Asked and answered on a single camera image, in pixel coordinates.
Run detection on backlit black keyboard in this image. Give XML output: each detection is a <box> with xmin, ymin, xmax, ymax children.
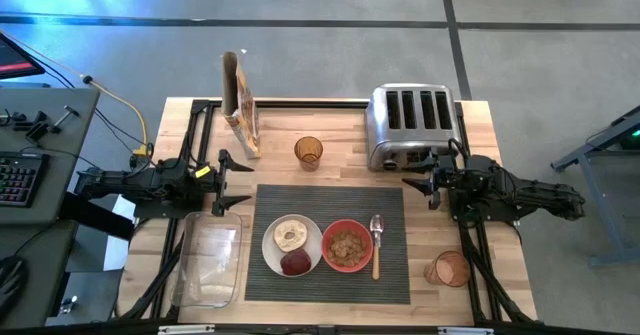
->
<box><xmin>0</xmin><ymin>151</ymin><xmax>52</xmax><ymax>209</ymax></box>

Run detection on red translucent tumbler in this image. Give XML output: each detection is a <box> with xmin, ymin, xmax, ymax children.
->
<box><xmin>423</xmin><ymin>250</ymin><xmax>472</xmax><ymax>289</ymax></box>

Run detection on white paper sheet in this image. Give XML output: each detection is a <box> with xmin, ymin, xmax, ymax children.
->
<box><xmin>101</xmin><ymin>194</ymin><xmax>137</xmax><ymax>272</ymax></box>

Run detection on yellow cable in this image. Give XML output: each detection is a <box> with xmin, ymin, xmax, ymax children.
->
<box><xmin>0</xmin><ymin>28</ymin><xmax>152</xmax><ymax>157</ymax></box>

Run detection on yellow bran cereal box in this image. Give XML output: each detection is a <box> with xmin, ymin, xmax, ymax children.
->
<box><xmin>220</xmin><ymin>50</ymin><xmax>262</xmax><ymax>160</ymax></box>

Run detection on brown cereal flakes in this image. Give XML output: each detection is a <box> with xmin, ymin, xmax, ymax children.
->
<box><xmin>328</xmin><ymin>228</ymin><xmax>368</xmax><ymax>268</ymax></box>

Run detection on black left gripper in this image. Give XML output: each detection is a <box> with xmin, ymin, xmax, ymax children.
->
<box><xmin>197</xmin><ymin>149</ymin><xmax>255</xmax><ymax>218</ymax></box>

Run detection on silver four-slot toaster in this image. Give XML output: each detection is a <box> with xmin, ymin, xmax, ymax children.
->
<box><xmin>364</xmin><ymin>82</ymin><xmax>464</xmax><ymax>173</ymax></box>

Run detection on grey woven placemat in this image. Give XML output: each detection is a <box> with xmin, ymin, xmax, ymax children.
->
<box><xmin>244</xmin><ymin>183</ymin><xmax>412</xmax><ymax>306</ymax></box>

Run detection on silver frame bracket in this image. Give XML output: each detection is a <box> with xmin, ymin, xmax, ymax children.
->
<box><xmin>157</xmin><ymin>324</ymin><xmax>217</xmax><ymax>335</ymax></box>
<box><xmin>437</xmin><ymin>325</ymin><xmax>495</xmax><ymax>335</ymax></box>

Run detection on wooden-handled metal spoon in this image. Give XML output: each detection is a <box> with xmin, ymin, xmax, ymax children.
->
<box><xmin>368</xmin><ymin>213</ymin><xmax>386</xmax><ymax>282</ymax></box>

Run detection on black computer mouse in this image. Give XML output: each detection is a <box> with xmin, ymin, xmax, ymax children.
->
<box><xmin>0</xmin><ymin>255</ymin><xmax>29</xmax><ymax>317</ymax></box>

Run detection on dark computer monitor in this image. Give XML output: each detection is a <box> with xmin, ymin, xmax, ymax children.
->
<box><xmin>0</xmin><ymin>31</ymin><xmax>47</xmax><ymax>81</ymax></box>

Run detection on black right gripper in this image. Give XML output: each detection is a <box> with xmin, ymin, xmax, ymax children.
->
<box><xmin>401</xmin><ymin>152</ymin><xmax>469</xmax><ymax>211</ymax></box>

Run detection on grey metal table leg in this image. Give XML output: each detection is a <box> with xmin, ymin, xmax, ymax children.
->
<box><xmin>549</xmin><ymin>106</ymin><xmax>640</xmax><ymax>269</ymax></box>

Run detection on amber faceted glass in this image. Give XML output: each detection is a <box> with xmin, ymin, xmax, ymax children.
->
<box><xmin>293</xmin><ymin>135</ymin><xmax>325</xmax><ymax>173</ymax></box>

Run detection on bagel half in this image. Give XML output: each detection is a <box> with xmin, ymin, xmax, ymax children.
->
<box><xmin>272</xmin><ymin>217</ymin><xmax>309</xmax><ymax>254</ymax></box>

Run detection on black desk clamp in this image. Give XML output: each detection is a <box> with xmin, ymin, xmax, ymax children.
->
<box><xmin>24</xmin><ymin>105</ymin><xmax>81</xmax><ymax>144</ymax></box>

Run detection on dark grey desk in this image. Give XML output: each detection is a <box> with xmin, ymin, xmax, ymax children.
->
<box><xmin>0</xmin><ymin>86</ymin><xmax>102</xmax><ymax>227</ymax></box>
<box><xmin>0</xmin><ymin>218</ymin><xmax>82</xmax><ymax>329</ymax></box>

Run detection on clear plastic container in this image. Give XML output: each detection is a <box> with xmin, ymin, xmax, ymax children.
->
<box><xmin>169</xmin><ymin>210</ymin><xmax>244</xmax><ymax>310</ymax></box>

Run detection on cream plate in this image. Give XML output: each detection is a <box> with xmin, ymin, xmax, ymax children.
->
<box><xmin>260</xmin><ymin>213</ymin><xmax>325</xmax><ymax>279</ymax></box>

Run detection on red bowl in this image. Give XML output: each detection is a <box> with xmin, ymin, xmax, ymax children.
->
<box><xmin>321</xmin><ymin>218</ymin><xmax>375</xmax><ymax>275</ymax></box>

